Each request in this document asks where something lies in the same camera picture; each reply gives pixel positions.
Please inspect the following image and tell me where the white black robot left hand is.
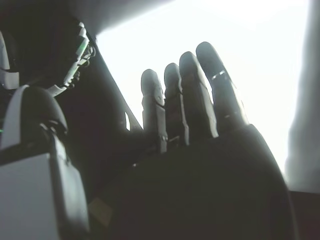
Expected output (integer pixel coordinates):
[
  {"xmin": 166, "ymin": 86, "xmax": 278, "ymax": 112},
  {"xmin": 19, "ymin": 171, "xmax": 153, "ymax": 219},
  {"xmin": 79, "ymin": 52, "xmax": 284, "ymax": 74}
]
[{"xmin": 0, "ymin": 41, "xmax": 300, "ymax": 240}]

